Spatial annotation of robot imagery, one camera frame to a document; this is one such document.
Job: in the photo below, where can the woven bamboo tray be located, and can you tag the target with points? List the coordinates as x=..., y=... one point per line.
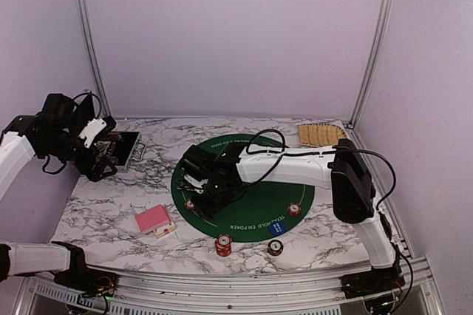
x=320, y=134

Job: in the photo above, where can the aluminium frame post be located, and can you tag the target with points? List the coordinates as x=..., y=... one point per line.
x=86, y=28
x=369, y=72

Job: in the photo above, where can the blue small blind button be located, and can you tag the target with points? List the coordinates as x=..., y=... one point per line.
x=277, y=228

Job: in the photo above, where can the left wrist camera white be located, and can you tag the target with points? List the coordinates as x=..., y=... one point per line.
x=91, y=131

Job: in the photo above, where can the aluminium poker case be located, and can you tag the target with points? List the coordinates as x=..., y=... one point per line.
x=122, y=148

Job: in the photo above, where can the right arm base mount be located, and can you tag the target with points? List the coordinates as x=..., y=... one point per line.
x=376, y=280

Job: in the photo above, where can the round green poker mat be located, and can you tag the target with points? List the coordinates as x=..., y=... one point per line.
x=248, y=219

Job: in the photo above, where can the left aluminium frame post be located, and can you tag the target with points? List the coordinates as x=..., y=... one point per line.
x=86, y=28

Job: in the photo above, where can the single orange poker chip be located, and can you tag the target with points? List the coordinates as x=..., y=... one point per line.
x=189, y=205

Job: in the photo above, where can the orange poker chip stack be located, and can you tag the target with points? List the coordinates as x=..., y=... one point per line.
x=223, y=245

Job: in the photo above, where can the right aluminium frame post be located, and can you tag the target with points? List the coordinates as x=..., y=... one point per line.
x=369, y=72

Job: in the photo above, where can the playing card box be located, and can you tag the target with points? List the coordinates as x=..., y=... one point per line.
x=164, y=230

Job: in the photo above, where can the aluminium front rail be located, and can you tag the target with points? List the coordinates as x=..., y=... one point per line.
x=301, y=292

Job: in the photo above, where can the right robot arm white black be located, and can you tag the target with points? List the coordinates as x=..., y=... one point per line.
x=217, y=177

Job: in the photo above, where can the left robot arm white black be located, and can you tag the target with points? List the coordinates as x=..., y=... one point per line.
x=67, y=129

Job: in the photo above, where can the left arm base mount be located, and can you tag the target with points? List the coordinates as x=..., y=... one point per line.
x=81, y=277

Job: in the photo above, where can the red playing card deck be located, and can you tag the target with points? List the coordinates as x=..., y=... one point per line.
x=153, y=219

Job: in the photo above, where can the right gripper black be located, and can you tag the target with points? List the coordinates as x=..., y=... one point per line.
x=208, y=212

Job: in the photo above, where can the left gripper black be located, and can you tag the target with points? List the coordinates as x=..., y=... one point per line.
x=93, y=174

